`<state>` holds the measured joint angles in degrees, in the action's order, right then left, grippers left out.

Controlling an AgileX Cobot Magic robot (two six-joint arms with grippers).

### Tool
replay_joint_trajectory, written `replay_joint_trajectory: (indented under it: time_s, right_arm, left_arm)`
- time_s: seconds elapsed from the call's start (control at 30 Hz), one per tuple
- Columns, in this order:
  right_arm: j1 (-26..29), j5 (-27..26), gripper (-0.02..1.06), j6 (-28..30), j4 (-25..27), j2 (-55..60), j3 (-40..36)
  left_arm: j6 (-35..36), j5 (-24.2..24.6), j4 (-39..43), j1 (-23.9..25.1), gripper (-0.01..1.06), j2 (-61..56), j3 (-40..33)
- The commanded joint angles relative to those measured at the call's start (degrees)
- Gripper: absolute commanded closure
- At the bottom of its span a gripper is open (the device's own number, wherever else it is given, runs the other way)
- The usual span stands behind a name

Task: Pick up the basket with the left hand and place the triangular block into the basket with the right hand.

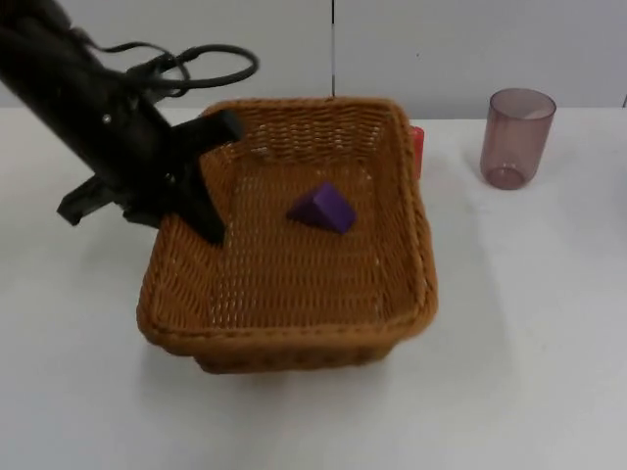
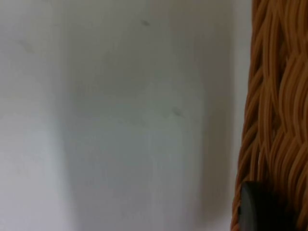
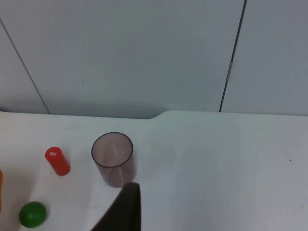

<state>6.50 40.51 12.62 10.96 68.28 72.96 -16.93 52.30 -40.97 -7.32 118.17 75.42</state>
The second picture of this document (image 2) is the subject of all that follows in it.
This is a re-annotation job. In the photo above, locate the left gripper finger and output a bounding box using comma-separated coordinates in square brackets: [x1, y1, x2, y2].
[238, 180, 295, 231]

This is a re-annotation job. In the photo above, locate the brown wicker basket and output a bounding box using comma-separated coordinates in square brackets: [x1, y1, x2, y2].
[230, 0, 308, 231]

